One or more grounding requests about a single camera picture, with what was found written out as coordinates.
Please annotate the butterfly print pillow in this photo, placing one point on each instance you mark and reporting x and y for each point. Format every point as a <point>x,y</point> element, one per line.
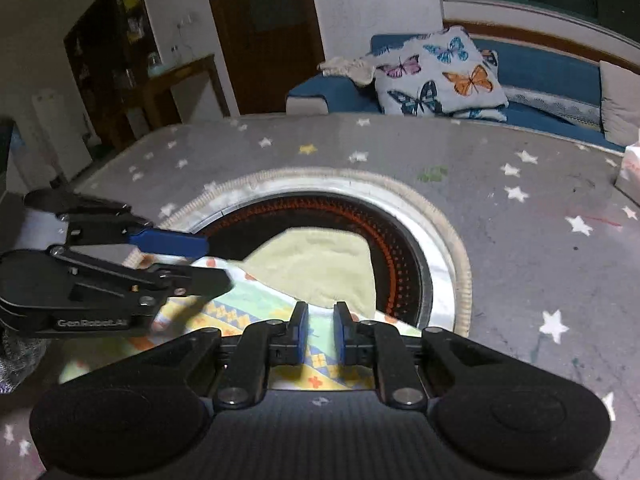
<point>440,72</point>

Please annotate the grey cushion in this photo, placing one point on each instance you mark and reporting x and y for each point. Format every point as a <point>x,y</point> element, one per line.
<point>620,102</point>

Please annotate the white floor appliance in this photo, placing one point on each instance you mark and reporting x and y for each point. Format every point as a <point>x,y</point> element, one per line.
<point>60,130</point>

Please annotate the patterned green children's garment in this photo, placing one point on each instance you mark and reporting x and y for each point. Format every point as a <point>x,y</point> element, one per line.
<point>310,265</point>

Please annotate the round black hotplate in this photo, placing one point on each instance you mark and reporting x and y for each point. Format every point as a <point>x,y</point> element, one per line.
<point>400,260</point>

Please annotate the wooden side table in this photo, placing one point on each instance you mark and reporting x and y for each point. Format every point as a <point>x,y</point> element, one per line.
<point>185,75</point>

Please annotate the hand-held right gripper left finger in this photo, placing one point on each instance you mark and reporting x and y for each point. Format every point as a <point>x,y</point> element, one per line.
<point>300,332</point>

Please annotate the glass jar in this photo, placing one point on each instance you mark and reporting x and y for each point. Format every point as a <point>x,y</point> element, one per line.
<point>153,62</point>

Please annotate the dark wooden door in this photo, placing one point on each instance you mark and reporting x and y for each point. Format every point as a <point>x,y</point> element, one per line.
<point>265,35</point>

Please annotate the dark wooden shelf cabinet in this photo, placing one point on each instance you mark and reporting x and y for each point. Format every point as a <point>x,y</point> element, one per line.
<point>110,50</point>

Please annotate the white wall socket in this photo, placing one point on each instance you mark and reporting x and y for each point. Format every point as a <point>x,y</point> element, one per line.
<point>185,21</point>

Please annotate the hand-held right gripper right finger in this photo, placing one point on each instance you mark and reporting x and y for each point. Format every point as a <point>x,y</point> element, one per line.
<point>342,334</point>

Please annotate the blue sofa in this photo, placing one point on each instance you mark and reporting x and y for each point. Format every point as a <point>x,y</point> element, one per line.
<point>545,72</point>

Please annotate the white crumpled cloth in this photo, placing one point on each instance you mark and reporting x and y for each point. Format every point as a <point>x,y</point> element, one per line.
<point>347,67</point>

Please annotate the grey star-print tablecloth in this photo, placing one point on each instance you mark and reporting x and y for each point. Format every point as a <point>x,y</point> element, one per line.
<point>525,270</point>

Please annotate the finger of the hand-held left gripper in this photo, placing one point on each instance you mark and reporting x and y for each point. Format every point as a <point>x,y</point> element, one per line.
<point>200,282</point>
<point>170,243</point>

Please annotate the pink tissue pack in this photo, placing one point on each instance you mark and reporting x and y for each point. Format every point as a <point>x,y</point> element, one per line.
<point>630,170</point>

